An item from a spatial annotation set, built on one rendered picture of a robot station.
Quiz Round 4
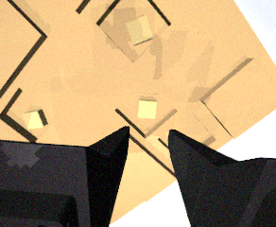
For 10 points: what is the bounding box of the pale yellow cube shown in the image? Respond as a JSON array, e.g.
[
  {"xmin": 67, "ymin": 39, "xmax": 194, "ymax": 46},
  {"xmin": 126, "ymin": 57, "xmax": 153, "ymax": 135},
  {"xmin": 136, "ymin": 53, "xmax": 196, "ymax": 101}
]
[
  {"xmin": 126, "ymin": 15, "xmax": 153, "ymax": 45},
  {"xmin": 138, "ymin": 98, "xmax": 157, "ymax": 119},
  {"xmin": 22, "ymin": 109, "xmax": 48, "ymax": 130}
]

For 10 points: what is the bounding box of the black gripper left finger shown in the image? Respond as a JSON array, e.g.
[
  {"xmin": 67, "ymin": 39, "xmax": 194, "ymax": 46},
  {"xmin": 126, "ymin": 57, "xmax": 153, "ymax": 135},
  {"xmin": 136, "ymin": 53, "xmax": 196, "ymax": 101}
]
[{"xmin": 0, "ymin": 126, "xmax": 130, "ymax": 227}]

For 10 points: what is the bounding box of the tan puzzle board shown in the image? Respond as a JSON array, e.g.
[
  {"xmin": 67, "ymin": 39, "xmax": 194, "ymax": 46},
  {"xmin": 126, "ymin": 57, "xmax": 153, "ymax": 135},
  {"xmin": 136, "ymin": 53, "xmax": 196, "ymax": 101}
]
[{"xmin": 0, "ymin": 0, "xmax": 276, "ymax": 225}]

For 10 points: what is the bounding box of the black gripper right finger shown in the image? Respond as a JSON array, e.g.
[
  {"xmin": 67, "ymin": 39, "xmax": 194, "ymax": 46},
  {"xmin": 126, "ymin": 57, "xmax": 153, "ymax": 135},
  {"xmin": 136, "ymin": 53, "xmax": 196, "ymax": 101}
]
[{"xmin": 167, "ymin": 129, "xmax": 276, "ymax": 227}]

